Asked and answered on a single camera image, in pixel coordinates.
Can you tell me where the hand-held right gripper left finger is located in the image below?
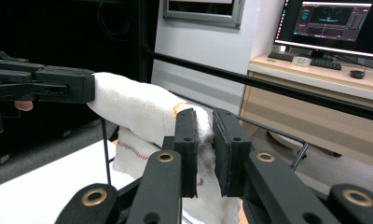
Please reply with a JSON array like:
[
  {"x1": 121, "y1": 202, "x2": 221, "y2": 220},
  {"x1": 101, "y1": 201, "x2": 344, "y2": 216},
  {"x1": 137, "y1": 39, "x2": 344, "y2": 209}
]
[{"x1": 161, "y1": 107, "x2": 199, "y2": 199}]

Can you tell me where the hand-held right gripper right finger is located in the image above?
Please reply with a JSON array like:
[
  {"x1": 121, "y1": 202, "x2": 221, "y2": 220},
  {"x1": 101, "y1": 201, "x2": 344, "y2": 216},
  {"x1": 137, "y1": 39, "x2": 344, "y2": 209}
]
[{"x1": 213, "y1": 107, "x2": 253, "y2": 198}]

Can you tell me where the white towel with colourful stitching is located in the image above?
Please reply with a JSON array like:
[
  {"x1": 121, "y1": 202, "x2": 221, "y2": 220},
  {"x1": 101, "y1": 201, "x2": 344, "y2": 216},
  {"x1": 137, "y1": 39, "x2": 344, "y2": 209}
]
[{"x1": 86, "y1": 72, "x2": 243, "y2": 224}]

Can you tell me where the black metal wire rack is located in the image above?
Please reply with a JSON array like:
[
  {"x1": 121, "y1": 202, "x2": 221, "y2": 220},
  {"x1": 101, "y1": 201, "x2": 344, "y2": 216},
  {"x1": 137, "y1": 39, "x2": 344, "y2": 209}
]
[{"x1": 100, "y1": 92, "x2": 310, "y2": 186}]

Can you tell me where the light wooden desk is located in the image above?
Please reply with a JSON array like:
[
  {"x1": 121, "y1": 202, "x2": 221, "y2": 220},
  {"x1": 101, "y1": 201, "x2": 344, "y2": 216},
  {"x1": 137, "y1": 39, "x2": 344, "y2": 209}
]
[{"x1": 239, "y1": 54, "x2": 373, "y2": 171}]

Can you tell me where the small clear plastic box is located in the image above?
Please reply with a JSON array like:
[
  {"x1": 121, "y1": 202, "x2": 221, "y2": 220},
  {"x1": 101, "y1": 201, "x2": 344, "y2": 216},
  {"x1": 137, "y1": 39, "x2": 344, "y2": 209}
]
[{"x1": 291, "y1": 55, "x2": 312, "y2": 67}]

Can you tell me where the black keyboard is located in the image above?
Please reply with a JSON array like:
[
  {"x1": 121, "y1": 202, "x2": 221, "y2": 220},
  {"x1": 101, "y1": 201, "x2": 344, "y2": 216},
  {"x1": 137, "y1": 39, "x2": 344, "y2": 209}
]
[{"x1": 267, "y1": 51, "x2": 343, "y2": 71}]

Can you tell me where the black computer mouse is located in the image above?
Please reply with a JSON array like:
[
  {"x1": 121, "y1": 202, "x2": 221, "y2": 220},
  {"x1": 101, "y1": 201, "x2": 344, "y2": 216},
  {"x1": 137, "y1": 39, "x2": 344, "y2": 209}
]
[{"x1": 349, "y1": 69, "x2": 366, "y2": 80}]

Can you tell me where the large computer monitor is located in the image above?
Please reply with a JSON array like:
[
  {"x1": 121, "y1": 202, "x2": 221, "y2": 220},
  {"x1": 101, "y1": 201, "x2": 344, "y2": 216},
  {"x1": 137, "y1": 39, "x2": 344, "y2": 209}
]
[{"x1": 273, "y1": 0, "x2": 373, "y2": 59}]

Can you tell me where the grey window frame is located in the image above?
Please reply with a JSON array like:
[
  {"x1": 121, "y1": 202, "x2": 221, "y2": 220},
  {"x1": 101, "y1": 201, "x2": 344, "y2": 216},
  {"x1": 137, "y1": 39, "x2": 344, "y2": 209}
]
[{"x1": 162, "y1": 0, "x2": 246, "y2": 30}]

